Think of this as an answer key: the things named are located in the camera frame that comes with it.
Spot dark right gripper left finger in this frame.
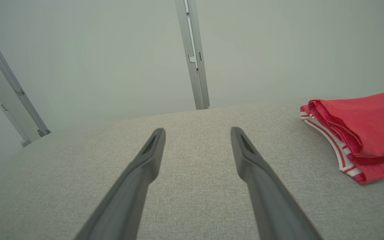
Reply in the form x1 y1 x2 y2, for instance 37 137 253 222
74 128 166 240

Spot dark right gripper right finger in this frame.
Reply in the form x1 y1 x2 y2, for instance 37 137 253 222
231 127 323 240

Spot red Bulls jersey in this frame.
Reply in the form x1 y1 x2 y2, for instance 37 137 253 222
300 92 384 185

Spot grey metal frame post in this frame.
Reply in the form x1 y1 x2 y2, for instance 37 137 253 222
175 0 214 111
0 15 52 148

